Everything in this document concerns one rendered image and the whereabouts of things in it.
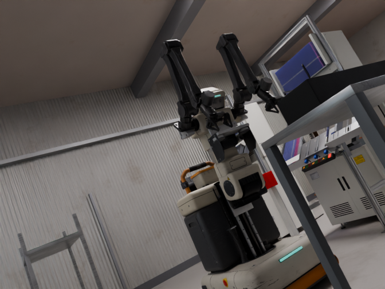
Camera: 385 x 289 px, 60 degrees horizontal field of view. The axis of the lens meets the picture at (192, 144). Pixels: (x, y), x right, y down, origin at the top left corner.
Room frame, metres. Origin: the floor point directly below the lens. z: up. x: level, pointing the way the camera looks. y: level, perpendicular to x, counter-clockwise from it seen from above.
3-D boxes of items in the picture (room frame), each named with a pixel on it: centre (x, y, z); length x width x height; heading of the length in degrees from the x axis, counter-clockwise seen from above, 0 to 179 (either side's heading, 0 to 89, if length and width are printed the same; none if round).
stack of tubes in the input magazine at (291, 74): (3.12, -1.28, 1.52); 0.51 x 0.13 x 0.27; 33
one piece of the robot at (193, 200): (2.35, -0.03, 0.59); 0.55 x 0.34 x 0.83; 121
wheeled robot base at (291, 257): (2.27, -0.08, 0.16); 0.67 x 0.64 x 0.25; 31
